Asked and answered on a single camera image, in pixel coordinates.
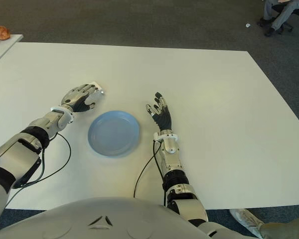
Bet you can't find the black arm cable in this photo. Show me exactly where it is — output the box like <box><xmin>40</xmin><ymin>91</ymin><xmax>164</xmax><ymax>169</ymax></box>
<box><xmin>133</xmin><ymin>139</ymin><xmax>166</xmax><ymax>206</ymax></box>
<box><xmin>4</xmin><ymin>133</ymin><xmax>72</xmax><ymax>210</ymax></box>

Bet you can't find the grey robot torso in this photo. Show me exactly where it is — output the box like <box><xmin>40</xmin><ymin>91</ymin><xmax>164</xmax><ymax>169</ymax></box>
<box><xmin>0</xmin><ymin>196</ymin><xmax>242</xmax><ymax>239</ymax></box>

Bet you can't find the white sneaker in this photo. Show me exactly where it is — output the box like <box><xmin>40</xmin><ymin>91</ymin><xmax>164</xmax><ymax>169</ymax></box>
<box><xmin>229</xmin><ymin>208</ymin><xmax>265</xmax><ymax>237</ymax></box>

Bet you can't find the brown bread roll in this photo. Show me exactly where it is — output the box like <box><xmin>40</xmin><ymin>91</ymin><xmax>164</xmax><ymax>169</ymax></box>
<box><xmin>0</xmin><ymin>26</ymin><xmax>11</xmax><ymax>40</ymax></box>

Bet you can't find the seated person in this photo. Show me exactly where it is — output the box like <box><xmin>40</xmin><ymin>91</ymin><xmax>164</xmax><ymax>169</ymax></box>
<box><xmin>258</xmin><ymin>0</ymin><xmax>299</xmax><ymax>37</ymax></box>

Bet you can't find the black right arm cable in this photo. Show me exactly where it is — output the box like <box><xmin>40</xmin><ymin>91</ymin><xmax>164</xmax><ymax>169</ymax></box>
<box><xmin>133</xmin><ymin>139</ymin><xmax>166</xmax><ymax>206</ymax></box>

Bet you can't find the khaki trouser leg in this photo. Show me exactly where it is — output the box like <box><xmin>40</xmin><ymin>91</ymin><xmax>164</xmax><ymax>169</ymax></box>
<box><xmin>259</xmin><ymin>215</ymin><xmax>299</xmax><ymax>239</ymax></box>

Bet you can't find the white cube charger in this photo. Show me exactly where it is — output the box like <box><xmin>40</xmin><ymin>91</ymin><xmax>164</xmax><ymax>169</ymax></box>
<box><xmin>86</xmin><ymin>80</ymin><xmax>107</xmax><ymax>106</ymax></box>

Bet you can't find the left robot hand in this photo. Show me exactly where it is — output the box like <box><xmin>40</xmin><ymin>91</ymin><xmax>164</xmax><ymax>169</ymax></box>
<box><xmin>61</xmin><ymin>84</ymin><xmax>102</xmax><ymax>113</ymax></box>

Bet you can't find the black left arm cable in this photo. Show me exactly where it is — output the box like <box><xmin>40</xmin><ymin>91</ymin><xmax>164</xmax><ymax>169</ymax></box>
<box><xmin>4</xmin><ymin>133</ymin><xmax>72</xmax><ymax>210</ymax></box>

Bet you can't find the white side table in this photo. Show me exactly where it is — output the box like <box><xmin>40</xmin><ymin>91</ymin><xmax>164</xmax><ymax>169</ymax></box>
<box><xmin>0</xmin><ymin>34</ymin><xmax>24</xmax><ymax>69</ymax></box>

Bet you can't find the black office chair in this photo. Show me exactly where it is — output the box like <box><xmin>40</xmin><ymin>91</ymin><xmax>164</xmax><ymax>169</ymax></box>
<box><xmin>271</xmin><ymin>0</ymin><xmax>299</xmax><ymax>33</ymax></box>

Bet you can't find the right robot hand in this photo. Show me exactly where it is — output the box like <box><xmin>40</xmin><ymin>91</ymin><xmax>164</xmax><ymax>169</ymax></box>
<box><xmin>146</xmin><ymin>92</ymin><xmax>173</xmax><ymax>131</ymax></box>

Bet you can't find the blue plastic plate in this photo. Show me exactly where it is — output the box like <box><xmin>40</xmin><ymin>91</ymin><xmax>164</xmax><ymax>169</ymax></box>
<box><xmin>87</xmin><ymin>111</ymin><xmax>142</xmax><ymax>157</ymax></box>

